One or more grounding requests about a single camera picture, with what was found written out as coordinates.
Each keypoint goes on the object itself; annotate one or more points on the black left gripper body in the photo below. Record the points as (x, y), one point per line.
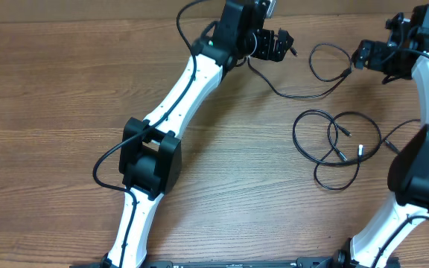
(259, 45)

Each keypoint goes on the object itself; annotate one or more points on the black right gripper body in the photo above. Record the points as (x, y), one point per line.
(387, 59)

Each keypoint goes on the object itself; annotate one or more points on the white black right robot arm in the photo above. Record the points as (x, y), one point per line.
(407, 205)

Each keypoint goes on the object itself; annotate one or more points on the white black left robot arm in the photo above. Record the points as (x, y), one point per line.
(151, 148)

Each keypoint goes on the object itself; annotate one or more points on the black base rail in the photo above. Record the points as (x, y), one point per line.
(304, 262)

